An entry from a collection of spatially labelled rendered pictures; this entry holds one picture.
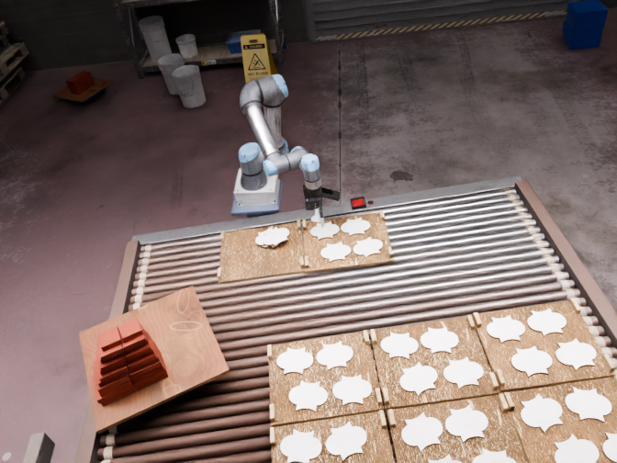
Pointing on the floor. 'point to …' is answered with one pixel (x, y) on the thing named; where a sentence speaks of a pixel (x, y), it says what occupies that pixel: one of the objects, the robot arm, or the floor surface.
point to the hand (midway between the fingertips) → (322, 218)
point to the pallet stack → (9, 69)
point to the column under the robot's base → (257, 208)
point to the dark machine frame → (39, 449)
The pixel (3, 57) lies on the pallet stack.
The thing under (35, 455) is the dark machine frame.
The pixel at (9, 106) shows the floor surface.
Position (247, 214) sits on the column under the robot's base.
